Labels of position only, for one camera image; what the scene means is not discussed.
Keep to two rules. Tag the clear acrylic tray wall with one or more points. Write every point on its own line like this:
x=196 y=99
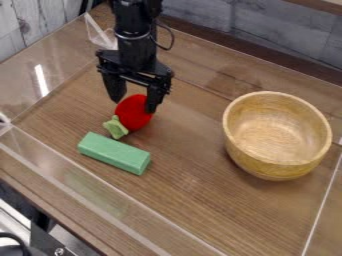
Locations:
x=194 y=205

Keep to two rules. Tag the green rectangular block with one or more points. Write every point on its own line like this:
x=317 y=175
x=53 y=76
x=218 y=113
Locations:
x=116 y=153

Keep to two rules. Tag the clear acrylic corner bracket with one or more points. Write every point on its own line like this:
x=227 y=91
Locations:
x=102 y=38

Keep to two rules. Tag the wooden bowl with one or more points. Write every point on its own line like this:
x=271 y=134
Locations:
x=277 y=135

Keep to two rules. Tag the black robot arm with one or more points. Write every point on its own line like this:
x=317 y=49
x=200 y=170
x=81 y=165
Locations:
x=133 y=63

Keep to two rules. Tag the red plush strawberry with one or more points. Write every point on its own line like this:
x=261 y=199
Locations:
x=130 y=116

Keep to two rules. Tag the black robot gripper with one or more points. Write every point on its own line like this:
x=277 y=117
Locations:
x=154 y=77

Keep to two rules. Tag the black table clamp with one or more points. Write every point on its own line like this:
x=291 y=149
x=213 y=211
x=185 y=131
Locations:
x=45 y=245

